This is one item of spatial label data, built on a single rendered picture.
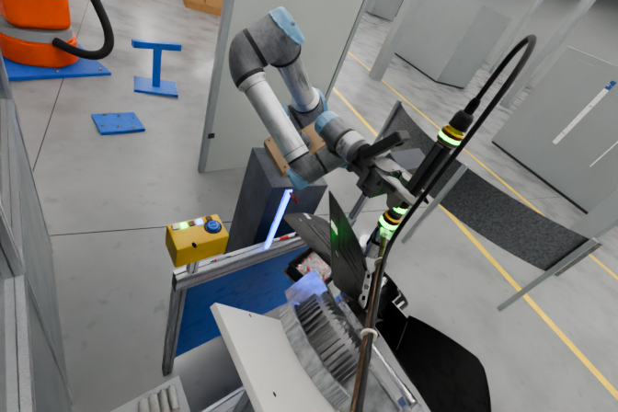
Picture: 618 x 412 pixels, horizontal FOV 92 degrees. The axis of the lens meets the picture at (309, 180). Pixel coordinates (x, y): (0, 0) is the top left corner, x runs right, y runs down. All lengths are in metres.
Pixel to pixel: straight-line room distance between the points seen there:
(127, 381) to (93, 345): 0.26
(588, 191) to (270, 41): 6.44
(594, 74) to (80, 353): 7.31
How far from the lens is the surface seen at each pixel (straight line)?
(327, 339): 0.78
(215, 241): 0.99
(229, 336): 0.52
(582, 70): 7.18
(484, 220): 2.79
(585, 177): 6.93
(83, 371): 1.98
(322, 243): 0.92
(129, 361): 1.96
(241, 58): 0.93
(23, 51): 4.19
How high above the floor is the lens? 1.83
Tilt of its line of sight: 35 degrees down
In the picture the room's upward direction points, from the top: 24 degrees clockwise
